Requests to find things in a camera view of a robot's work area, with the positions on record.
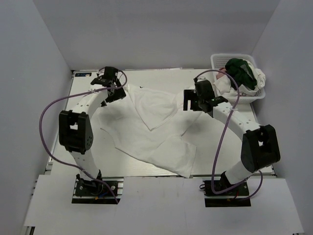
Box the dark green t shirt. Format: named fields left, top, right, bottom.
left=225, top=58, right=257, bottom=90

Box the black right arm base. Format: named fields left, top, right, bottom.
left=199, top=180, right=252, bottom=208

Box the pink t shirt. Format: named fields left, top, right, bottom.
left=216, top=68, right=227, bottom=80

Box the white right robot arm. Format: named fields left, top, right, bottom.
left=183, top=78, right=281, bottom=195

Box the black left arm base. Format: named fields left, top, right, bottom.
left=71, top=174, right=124, bottom=205

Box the white plastic laundry basket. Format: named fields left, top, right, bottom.
left=211, top=53, right=266, bottom=103

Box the white printed t shirt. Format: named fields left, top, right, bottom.
left=213, top=60, right=266, bottom=98

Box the blue label sticker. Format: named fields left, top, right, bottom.
left=74, top=72, right=92, bottom=77

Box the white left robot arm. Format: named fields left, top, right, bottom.
left=59, top=67, right=127, bottom=195

